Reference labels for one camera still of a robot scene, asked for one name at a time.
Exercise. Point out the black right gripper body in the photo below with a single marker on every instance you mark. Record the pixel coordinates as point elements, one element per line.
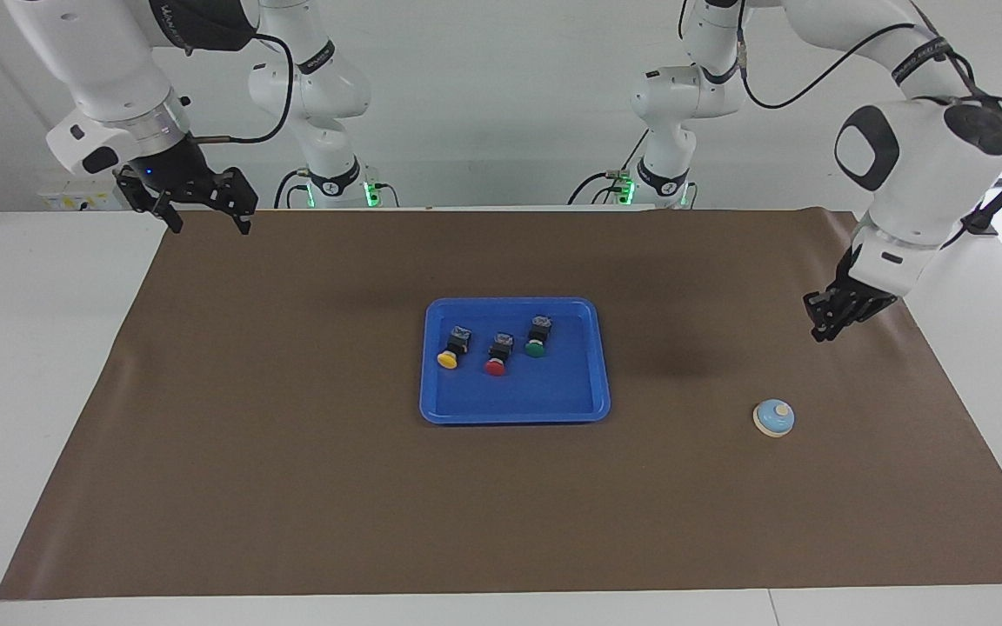
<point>197,183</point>

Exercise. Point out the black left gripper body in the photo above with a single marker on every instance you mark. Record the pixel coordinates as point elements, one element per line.
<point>849,300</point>

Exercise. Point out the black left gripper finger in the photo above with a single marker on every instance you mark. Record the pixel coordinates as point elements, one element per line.
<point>837,323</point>
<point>818,329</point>

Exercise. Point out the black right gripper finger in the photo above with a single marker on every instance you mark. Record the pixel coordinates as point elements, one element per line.
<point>170,217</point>
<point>243,221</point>

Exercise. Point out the yellow push button switch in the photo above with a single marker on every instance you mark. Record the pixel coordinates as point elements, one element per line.
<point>453,349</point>

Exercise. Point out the green push button switch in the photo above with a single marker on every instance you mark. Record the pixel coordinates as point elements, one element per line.
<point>537,339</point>

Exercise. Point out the red push button switch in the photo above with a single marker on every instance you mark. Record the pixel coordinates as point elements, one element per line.
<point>497,356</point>

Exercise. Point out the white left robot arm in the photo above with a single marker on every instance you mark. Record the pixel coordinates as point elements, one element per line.
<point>927,165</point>

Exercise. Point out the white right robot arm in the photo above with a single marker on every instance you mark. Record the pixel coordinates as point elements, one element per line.
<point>101,61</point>

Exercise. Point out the light blue desk bell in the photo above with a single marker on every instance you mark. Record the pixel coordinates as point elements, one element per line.
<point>773,418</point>

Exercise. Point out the blue plastic tray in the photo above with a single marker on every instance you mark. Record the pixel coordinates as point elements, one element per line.
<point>544,391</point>

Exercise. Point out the white power strip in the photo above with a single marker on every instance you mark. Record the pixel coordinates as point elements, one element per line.
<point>75,198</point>

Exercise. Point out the brown table mat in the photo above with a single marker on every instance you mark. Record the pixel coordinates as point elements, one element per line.
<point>501,504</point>

